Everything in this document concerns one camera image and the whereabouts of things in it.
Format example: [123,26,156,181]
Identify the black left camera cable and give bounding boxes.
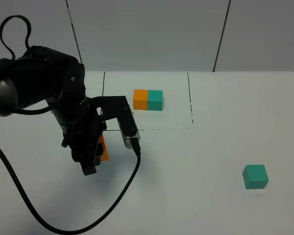
[0,15,142,235]

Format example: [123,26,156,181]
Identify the orange template block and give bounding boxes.
[133,89,148,110]

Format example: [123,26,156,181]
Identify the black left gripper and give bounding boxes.
[51,94,103,176]

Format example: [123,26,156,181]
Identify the teal template block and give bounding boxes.
[147,90,163,111]

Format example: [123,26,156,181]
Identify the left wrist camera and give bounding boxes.
[90,96,141,154]

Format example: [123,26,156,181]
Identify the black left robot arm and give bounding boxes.
[0,46,103,175]

